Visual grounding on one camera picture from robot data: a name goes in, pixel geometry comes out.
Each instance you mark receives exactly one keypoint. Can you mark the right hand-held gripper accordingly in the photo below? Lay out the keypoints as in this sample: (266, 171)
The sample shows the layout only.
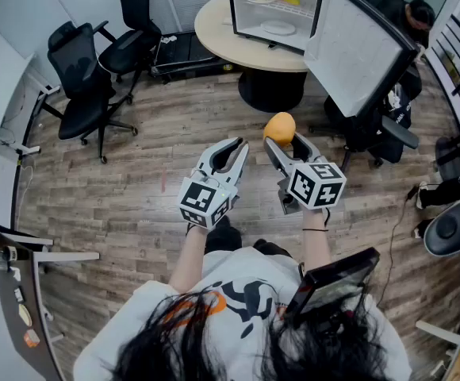
(313, 185)

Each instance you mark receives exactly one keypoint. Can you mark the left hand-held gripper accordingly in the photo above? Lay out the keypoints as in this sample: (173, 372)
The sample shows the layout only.
(198, 197)

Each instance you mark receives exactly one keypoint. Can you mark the orange fruit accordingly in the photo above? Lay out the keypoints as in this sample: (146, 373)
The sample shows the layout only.
(279, 127)

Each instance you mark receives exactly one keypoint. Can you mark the small white fridge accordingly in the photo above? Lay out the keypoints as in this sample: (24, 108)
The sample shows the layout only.
(254, 18)

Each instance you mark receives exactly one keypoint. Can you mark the person's left forearm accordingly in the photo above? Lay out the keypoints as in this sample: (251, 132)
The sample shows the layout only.
(188, 256)

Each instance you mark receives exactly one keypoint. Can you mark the person's right forearm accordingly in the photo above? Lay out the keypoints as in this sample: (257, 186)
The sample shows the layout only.
(317, 248)

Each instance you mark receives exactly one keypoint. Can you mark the white fridge shelf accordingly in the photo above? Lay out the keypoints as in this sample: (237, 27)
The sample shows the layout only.
(297, 11)

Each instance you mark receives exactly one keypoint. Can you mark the red floor tape strip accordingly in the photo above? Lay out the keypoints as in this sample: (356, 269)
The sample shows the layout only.
(163, 181)

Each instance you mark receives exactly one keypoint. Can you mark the person's black trousers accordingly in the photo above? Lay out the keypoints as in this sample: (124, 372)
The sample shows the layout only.
(224, 236)

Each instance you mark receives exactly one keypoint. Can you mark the black wrist band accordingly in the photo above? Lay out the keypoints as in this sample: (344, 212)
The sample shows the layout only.
(315, 229)

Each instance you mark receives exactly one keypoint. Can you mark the white printed shirt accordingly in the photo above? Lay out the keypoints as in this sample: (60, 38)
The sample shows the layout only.
(234, 276)

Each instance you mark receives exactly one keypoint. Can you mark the round beige table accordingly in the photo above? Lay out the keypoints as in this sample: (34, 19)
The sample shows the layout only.
(222, 42)

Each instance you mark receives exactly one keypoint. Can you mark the empty white plate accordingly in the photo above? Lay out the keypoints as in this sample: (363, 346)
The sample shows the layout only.
(278, 27)

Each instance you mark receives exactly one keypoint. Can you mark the black tablet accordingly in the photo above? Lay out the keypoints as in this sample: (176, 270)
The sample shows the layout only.
(333, 284)

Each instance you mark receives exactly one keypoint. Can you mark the small white box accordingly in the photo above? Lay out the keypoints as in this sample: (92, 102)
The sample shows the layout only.
(227, 21)

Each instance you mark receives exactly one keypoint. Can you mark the grey black chair back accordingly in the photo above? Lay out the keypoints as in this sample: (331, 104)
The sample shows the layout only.
(452, 226)

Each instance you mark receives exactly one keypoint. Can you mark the white desk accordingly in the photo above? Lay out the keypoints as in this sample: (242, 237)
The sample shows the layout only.
(12, 113)

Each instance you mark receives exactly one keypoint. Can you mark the tan oval object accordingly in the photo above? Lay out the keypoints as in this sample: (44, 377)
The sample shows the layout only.
(25, 315)

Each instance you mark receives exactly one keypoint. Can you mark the dark desk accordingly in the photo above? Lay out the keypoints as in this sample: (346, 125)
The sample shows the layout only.
(8, 292)

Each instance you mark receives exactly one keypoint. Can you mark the small orange box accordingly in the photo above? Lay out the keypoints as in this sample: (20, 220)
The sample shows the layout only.
(31, 338)

